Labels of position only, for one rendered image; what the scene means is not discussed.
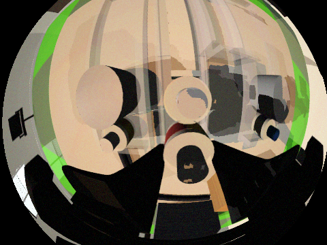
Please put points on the black flat bar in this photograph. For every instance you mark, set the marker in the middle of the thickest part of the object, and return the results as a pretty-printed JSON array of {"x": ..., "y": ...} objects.
[
  {"x": 124, "y": 159},
  {"x": 183, "y": 198}
]

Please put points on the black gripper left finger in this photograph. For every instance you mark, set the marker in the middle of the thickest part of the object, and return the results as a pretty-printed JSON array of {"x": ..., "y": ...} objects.
[{"x": 133, "y": 190}]

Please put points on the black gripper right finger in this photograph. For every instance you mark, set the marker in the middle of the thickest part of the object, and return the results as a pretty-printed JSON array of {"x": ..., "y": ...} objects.
[{"x": 245, "y": 178}]

